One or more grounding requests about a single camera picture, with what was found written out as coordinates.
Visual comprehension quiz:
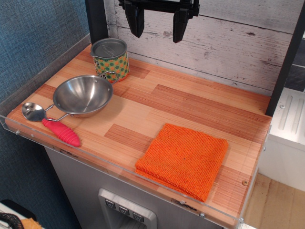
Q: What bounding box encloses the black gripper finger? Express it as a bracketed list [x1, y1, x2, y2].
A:
[173, 9, 189, 43]
[124, 0, 144, 38]

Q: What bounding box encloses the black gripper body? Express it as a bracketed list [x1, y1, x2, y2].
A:
[119, 0, 200, 17]

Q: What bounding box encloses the small steel wok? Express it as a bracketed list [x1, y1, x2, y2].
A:
[47, 75, 120, 122]

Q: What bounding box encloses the orange knitted cloth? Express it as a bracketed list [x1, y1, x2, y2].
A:
[135, 124, 228, 202]

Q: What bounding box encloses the patterned green orange can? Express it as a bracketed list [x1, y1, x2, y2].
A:
[90, 38, 130, 83]

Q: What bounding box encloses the clear acrylic table guard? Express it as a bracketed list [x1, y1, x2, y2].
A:
[0, 47, 271, 229]

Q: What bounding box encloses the white toy sink unit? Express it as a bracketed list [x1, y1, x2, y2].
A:
[258, 88, 305, 191]

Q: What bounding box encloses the grey toy fridge cabinet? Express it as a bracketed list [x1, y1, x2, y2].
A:
[44, 145, 239, 229]

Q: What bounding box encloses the black orange object corner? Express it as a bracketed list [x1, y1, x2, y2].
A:
[0, 199, 43, 229]

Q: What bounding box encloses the black vertical post left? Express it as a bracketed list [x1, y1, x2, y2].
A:
[85, 0, 109, 45]

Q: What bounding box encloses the black vertical post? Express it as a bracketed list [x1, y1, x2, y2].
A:
[85, 0, 109, 45]
[265, 1, 305, 117]

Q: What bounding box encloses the black vertical post right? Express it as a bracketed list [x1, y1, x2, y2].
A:
[265, 1, 305, 117]

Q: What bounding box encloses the spoon with pink handle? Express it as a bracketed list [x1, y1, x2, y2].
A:
[21, 102, 81, 147]

